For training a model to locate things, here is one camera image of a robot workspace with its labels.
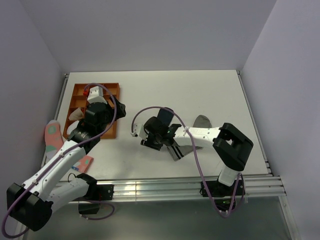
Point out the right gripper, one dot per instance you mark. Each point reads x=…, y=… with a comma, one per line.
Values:
x=148, y=143

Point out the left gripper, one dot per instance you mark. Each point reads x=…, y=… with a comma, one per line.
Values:
x=108, y=107

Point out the dark blue patterned sock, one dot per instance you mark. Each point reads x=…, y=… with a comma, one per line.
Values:
x=165, y=115

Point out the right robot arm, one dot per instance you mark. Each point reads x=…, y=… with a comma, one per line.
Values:
x=231, y=145

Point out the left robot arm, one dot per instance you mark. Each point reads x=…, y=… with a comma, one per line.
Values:
x=33, y=202

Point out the beige rolled sock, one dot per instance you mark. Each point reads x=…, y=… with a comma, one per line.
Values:
x=76, y=115

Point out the grey striped sock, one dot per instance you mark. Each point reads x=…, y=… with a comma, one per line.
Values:
x=177, y=152

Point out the orange compartment tray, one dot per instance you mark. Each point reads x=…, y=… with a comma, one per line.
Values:
x=79, y=101

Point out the pink green sock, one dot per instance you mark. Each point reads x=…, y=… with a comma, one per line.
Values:
x=53, y=138

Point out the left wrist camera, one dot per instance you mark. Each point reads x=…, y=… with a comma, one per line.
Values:
x=94, y=95

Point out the aluminium frame rail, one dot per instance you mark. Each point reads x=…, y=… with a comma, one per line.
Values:
x=180, y=189

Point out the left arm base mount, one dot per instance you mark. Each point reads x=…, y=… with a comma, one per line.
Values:
x=97, y=206

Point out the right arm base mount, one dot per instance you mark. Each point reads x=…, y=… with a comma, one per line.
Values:
x=223, y=194

